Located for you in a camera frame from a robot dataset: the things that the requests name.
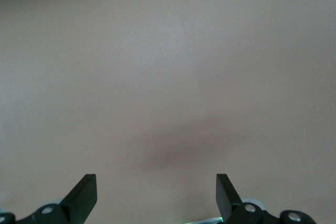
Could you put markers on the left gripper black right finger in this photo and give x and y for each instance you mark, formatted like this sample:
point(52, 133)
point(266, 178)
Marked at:
point(227, 200)

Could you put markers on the brown table cover sheet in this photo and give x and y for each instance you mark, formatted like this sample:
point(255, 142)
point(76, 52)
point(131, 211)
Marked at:
point(168, 77)

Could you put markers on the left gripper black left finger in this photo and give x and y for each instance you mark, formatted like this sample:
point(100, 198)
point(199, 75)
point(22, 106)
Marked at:
point(81, 200)

